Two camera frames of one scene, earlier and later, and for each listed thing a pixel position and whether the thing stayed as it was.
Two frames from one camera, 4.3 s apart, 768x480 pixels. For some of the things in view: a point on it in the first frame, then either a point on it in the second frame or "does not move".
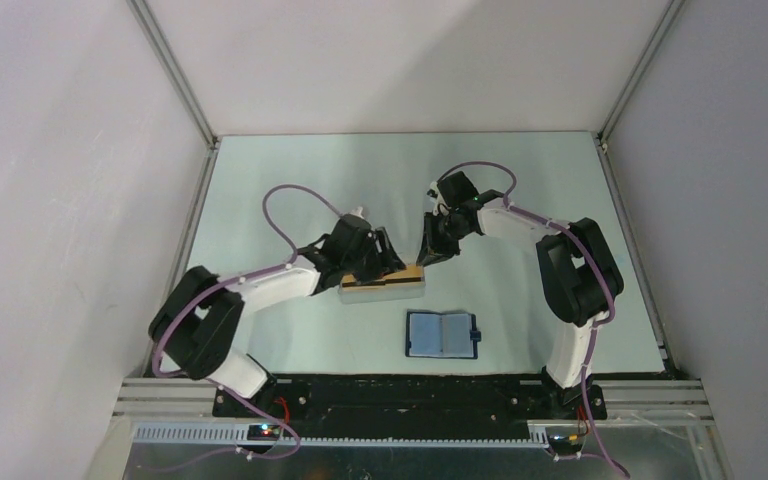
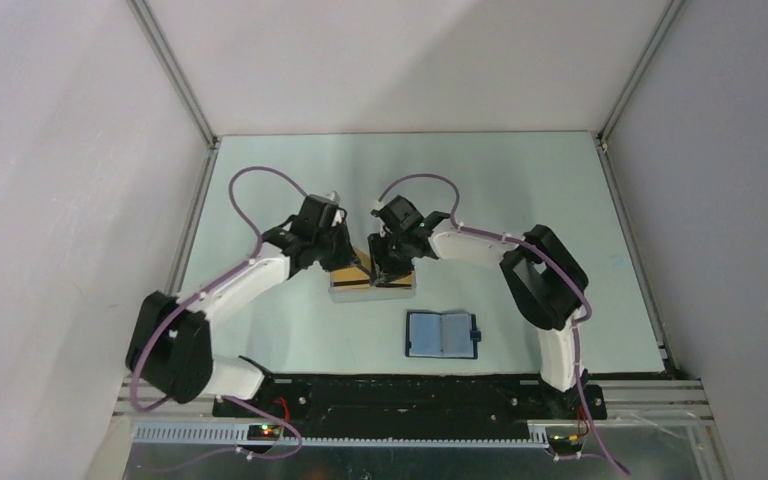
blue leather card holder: (441, 334) does not move
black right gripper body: (455, 234) → (390, 253)
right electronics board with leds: (567, 445) does not move
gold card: (350, 281) does not move
